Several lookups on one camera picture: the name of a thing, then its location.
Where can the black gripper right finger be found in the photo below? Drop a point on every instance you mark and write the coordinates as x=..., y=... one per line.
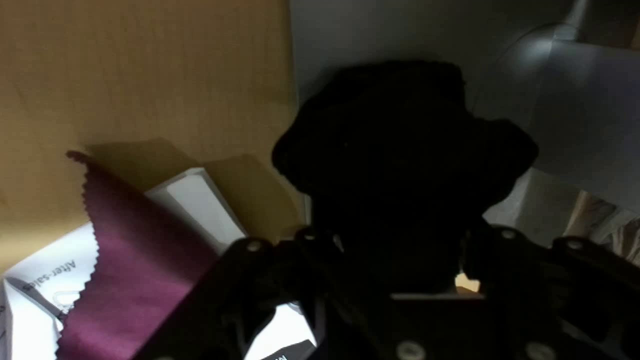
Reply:
x=572, y=287

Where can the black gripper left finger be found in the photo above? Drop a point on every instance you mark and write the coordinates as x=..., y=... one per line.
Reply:
x=253, y=293

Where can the fuzzy black object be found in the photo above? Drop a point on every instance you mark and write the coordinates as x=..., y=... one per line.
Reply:
x=401, y=152

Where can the leaflet with small items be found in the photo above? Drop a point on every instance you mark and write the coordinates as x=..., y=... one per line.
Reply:
x=561, y=206

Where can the small white box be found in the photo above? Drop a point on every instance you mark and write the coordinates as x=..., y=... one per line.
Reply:
x=194, y=202

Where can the maroon cloth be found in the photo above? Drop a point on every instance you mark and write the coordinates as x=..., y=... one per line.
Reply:
x=132, y=266

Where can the white paper sheet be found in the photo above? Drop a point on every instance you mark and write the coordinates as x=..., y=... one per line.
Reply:
x=40, y=287

